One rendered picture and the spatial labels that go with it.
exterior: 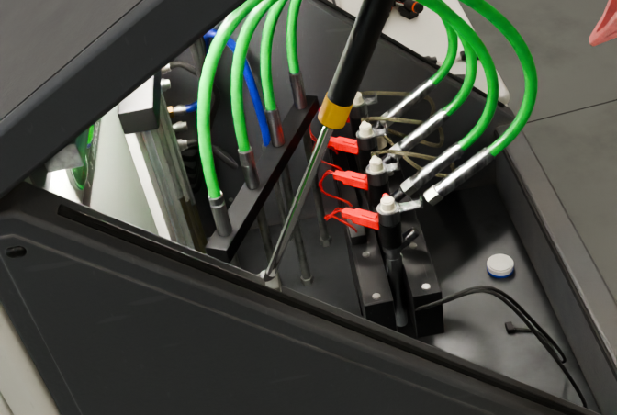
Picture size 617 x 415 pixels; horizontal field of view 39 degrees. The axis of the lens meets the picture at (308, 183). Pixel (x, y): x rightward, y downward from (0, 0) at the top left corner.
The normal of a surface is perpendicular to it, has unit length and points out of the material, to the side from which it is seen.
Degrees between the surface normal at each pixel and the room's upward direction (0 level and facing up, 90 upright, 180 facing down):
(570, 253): 0
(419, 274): 0
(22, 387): 90
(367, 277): 0
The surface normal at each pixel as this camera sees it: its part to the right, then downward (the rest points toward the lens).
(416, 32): -0.15, -0.77
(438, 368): 0.56, -0.69
